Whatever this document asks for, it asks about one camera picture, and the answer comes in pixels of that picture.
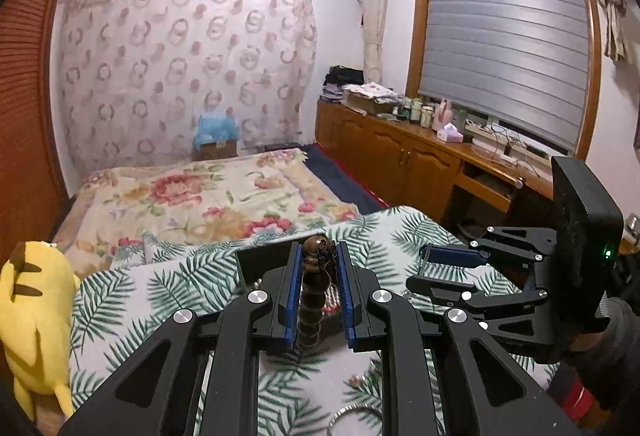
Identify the white power strip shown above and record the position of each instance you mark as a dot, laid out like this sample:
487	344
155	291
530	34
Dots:
500	148

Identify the red blanket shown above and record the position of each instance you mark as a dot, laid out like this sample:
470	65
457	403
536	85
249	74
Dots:
575	396

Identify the cream gathered side curtain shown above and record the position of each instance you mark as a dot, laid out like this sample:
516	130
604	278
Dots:
375	15

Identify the cream tied cloth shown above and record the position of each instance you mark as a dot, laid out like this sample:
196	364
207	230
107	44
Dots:
611	15

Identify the leaf-print cloth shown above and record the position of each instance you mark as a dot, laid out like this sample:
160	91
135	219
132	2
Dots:
165	286

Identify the blue plush toy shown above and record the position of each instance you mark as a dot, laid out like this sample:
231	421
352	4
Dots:
215	128

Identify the white floral cloth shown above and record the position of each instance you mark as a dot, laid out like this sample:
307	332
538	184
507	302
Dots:
367	89

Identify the long wooden cabinet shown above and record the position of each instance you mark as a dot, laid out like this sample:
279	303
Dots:
390	150

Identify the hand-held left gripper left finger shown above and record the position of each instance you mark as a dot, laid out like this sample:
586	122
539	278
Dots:
288	301

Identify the pink tissue box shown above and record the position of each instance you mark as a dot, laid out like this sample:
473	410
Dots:
449	133

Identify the open cardboard box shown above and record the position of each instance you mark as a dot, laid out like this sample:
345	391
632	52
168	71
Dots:
365	104

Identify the floral blanket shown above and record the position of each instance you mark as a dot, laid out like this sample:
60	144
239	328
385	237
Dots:
190	201

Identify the wooden window frame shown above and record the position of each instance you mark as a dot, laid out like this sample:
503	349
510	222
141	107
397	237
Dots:
594	65

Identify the yellow plush toy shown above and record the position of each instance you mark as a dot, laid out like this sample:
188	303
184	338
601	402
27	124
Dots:
35	326

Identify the row of small bottles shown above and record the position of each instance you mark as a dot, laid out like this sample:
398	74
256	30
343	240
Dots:
415	113

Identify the stack of dark clothes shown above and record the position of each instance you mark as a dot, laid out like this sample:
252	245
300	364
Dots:
342	78

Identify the brown slatted wooden wardrobe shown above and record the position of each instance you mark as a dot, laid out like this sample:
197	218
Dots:
30	90

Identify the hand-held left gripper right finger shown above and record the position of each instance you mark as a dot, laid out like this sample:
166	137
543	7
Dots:
346	301

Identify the grey window blind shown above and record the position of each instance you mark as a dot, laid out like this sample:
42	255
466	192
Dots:
505	50

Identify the small brown cardboard box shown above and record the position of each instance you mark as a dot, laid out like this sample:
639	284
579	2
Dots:
219	150

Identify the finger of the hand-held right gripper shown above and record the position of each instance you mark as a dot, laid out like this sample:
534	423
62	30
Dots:
440	289
450	256

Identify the ridged silver bangle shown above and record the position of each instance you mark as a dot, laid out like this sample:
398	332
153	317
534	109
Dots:
345	412

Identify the black square box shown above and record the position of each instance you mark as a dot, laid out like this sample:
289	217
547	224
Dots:
260	261

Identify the pink figurine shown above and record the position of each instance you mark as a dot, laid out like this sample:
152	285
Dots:
444	113

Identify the dark blue blanket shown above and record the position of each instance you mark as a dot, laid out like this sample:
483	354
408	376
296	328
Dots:
345	181

